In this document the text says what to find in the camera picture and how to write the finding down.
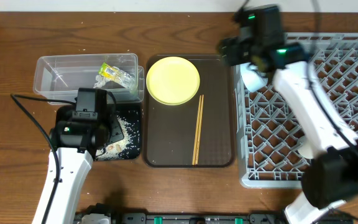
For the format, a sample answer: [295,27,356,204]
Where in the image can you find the light blue bowl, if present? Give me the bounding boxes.
[240,63,268,92]

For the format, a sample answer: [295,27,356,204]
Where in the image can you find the brown serving tray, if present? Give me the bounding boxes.
[143,54,236,168]

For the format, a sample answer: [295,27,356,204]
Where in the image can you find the green snack wrapper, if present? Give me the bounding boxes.
[93,63,136,89]

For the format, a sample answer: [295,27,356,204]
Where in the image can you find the white cup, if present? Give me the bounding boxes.
[297,136,314,159]

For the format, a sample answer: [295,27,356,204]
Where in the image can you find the pile of rice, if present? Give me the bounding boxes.
[96,116,141,161]

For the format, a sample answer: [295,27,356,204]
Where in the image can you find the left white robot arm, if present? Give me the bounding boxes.
[11,88,122,223]

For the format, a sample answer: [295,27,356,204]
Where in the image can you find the black waste tray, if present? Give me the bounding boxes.
[50,103,142,161]

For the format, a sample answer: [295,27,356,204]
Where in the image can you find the wooden chopstick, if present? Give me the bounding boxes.
[192,95,202,166]
[193,95,204,166]

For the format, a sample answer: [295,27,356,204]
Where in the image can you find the clear plastic bin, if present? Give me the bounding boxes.
[33,53,145,103]

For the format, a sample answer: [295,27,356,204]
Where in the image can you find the yellow plate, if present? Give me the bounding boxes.
[146,56,200,106]

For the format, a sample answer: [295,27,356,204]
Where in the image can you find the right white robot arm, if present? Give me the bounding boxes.
[218,4,358,223]

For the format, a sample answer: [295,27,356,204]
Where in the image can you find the grey dishwasher rack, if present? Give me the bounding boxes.
[234,33,358,189]

